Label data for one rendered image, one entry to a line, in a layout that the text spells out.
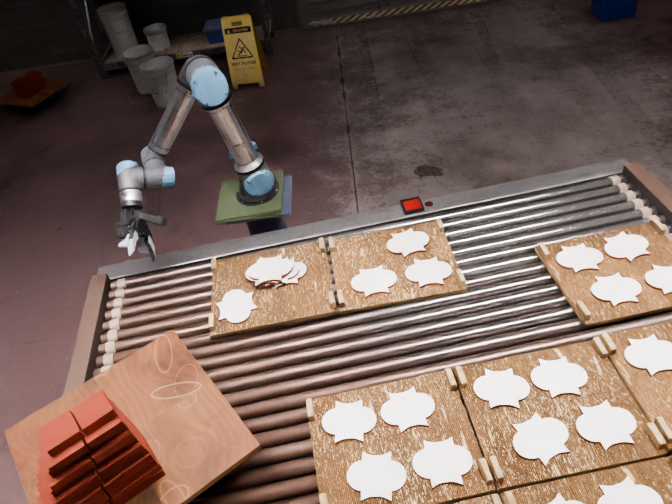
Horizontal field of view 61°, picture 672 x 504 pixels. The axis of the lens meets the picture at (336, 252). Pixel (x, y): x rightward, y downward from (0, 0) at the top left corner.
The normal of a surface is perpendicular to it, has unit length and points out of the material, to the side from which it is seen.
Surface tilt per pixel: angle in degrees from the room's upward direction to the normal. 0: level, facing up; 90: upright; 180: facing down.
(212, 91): 83
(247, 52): 76
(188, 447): 0
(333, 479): 0
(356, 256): 0
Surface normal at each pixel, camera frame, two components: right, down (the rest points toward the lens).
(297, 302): -0.13, -0.73
